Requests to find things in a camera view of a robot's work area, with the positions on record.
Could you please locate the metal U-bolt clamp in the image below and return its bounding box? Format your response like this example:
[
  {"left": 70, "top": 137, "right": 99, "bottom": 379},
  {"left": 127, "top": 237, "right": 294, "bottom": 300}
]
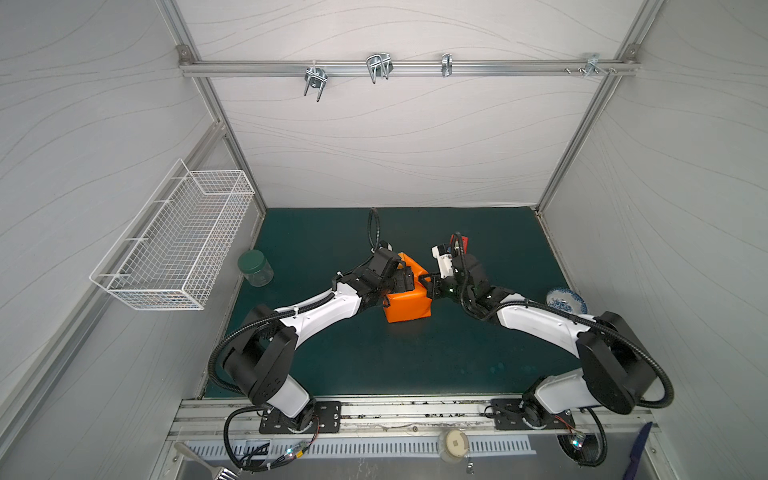
[
  {"left": 365, "top": 52, "right": 393, "bottom": 84},
  {"left": 303, "top": 66, "right": 328, "bottom": 102}
]

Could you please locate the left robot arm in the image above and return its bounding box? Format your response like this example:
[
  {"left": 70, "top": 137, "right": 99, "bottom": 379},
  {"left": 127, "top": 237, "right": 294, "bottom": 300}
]
[{"left": 207, "top": 246, "right": 413, "bottom": 419}]

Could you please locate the blue handled tool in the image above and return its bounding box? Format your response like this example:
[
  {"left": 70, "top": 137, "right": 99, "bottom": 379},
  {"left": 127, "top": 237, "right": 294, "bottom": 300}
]
[{"left": 622, "top": 422, "right": 653, "bottom": 480}]

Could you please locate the white vented cable duct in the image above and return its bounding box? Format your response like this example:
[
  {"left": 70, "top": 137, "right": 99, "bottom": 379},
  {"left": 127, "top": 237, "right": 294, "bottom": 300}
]
[{"left": 184, "top": 435, "right": 537, "bottom": 461}]

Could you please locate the green table mat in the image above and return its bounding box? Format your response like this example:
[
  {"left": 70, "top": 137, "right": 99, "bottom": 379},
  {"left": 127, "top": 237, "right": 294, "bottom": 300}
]
[{"left": 230, "top": 207, "right": 577, "bottom": 396}]

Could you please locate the green lidded glass jar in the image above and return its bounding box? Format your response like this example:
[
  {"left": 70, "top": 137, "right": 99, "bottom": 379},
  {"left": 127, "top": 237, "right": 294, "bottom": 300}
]
[{"left": 238, "top": 249, "right": 274, "bottom": 288}]

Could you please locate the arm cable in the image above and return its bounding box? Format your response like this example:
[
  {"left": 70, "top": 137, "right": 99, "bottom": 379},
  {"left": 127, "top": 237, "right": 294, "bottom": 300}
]
[
  {"left": 556, "top": 406, "right": 608, "bottom": 468},
  {"left": 222, "top": 406, "right": 322, "bottom": 474}
]

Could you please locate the orange wrapping paper sheet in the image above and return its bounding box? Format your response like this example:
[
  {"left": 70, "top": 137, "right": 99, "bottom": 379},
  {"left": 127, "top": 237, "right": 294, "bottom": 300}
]
[{"left": 383, "top": 252, "right": 432, "bottom": 324}]

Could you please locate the white wire basket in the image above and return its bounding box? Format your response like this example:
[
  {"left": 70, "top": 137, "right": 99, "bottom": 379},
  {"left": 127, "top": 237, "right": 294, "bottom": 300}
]
[{"left": 89, "top": 159, "right": 254, "bottom": 311}]

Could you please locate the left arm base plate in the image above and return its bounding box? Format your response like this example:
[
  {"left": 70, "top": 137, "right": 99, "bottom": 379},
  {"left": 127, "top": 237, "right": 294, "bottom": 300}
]
[{"left": 259, "top": 399, "right": 341, "bottom": 434}]

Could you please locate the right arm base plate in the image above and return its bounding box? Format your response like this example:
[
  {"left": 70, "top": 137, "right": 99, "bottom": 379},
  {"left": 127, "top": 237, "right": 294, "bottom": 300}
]
[{"left": 482, "top": 398, "right": 575, "bottom": 431}]

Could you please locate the aluminium crossbar rail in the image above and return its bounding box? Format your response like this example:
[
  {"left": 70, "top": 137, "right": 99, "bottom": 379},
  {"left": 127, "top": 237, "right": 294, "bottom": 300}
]
[{"left": 180, "top": 57, "right": 641, "bottom": 78}]

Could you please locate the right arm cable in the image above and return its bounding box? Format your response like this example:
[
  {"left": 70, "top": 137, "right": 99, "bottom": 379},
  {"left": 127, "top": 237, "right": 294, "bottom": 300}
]
[{"left": 556, "top": 406, "right": 608, "bottom": 468}]

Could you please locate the metal bracket with bolts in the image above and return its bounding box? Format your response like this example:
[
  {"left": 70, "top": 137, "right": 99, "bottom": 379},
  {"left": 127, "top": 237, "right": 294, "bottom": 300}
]
[{"left": 564, "top": 53, "right": 617, "bottom": 78}]

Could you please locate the metal spatula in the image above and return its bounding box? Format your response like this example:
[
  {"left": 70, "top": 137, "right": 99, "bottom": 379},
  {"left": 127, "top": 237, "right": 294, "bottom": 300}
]
[{"left": 173, "top": 442, "right": 239, "bottom": 480}]

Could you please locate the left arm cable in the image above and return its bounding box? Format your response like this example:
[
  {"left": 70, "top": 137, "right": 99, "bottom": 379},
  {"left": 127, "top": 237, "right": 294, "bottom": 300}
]
[{"left": 222, "top": 406, "right": 322, "bottom": 474}]

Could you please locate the blue white ceramic bowl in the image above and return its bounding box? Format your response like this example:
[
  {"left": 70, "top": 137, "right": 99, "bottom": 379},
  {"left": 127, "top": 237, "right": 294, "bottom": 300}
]
[{"left": 546, "top": 288, "right": 588, "bottom": 314}]

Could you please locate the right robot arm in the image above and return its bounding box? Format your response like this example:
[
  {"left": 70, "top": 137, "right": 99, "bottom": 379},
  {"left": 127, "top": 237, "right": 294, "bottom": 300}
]
[{"left": 428, "top": 245, "right": 675, "bottom": 422}]

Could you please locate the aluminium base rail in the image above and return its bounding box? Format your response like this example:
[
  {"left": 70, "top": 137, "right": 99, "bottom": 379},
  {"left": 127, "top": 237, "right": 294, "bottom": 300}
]
[{"left": 166, "top": 392, "right": 659, "bottom": 442}]

